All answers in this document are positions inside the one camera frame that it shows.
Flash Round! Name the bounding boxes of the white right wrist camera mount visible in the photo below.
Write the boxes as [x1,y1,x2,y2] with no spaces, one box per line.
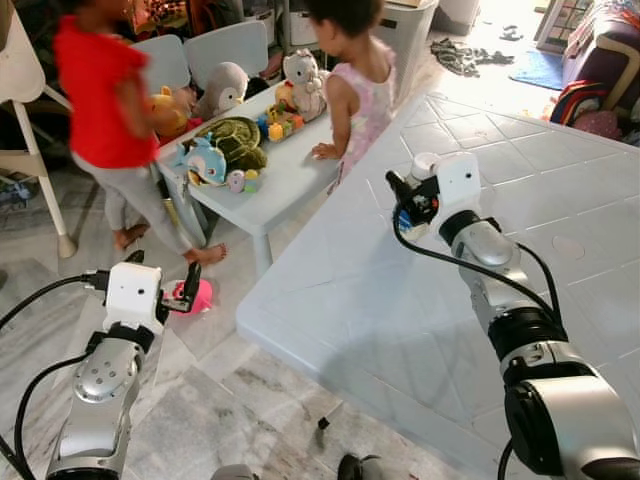
[411,151,484,217]

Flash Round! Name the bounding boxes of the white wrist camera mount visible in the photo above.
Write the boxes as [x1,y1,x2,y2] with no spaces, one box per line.
[104,262,167,333]
[411,151,484,217]

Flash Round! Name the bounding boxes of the yellow plush toy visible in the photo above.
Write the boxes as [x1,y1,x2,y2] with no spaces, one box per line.
[150,85,197,141]

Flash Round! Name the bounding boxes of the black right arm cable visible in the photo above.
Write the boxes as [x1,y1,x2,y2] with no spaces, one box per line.
[391,222,564,326]

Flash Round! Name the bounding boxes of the grey robot left foot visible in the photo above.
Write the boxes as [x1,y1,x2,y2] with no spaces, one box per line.
[209,463,262,480]

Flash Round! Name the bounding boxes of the grey robot foot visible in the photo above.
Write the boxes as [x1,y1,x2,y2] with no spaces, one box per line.
[337,453,387,480]
[209,463,262,480]

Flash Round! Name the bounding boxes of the grey crumpled cloth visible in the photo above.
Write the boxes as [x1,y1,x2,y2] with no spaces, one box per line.
[430,38,514,79]

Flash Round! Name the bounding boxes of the small pastel round toy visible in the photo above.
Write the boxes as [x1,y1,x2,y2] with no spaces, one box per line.
[227,168,264,194]

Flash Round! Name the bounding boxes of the blue floor mat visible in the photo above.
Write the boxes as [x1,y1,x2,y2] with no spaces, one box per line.
[508,48,567,92]

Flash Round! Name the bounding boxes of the child in pink dress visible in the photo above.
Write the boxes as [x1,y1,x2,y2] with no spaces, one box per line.
[303,0,399,187]

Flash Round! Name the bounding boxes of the blue whale plush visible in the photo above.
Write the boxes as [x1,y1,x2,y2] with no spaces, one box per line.
[175,135,229,188]

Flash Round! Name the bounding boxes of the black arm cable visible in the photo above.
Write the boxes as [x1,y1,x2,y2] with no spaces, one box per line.
[391,222,564,326]
[0,268,111,331]
[0,350,96,480]

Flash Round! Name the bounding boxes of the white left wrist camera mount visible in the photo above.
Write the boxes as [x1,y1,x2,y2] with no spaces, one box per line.
[104,262,167,333]

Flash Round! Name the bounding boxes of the maroon round cushion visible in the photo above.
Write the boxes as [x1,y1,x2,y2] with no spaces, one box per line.
[570,108,624,142]

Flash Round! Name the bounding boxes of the large pale blue plastic table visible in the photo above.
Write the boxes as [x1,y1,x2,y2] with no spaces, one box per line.
[235,92,640,480]

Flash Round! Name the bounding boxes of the purple sofa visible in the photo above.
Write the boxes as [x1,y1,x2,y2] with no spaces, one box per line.
[560,0,640,106]

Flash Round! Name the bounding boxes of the green turtle plush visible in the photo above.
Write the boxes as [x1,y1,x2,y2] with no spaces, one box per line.
[195,115,269,173]

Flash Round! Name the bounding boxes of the white high chair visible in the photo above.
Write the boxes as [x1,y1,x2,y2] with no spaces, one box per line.
[0,10,79,260]

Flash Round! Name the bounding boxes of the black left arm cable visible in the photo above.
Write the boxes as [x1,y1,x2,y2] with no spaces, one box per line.
[0,350,96,480]
[0,268,111,331]

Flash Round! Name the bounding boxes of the pale blue kids chair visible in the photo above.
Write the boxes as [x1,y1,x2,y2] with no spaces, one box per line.
[130,35,193,96]
[185,20,271,87]

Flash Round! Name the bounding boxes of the grey robot right foot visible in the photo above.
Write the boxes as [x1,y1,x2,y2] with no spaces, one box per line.
[337,453,387,480]

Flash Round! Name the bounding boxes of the grey penguin plush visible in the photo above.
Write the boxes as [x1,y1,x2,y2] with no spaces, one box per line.
[194,62,251,122]

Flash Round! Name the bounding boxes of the rainbow striped backpack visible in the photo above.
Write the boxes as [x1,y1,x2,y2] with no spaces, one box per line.
[548,80,602,127]

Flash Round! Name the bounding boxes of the white plastic bin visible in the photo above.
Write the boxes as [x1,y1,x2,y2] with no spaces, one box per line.
[375,0,441,102]

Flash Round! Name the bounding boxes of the colourful caterpillar toy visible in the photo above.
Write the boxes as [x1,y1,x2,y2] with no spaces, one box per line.
[255,105,306,142]

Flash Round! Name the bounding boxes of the child in red shirt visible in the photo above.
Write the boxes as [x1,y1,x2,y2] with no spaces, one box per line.
[52,0,229,267]

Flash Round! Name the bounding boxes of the small white kids table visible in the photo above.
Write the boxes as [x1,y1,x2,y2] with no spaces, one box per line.
[155,85,347,277]

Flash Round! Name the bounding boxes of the pink pig toy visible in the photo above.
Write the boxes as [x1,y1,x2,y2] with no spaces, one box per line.
[165,278,215,317]

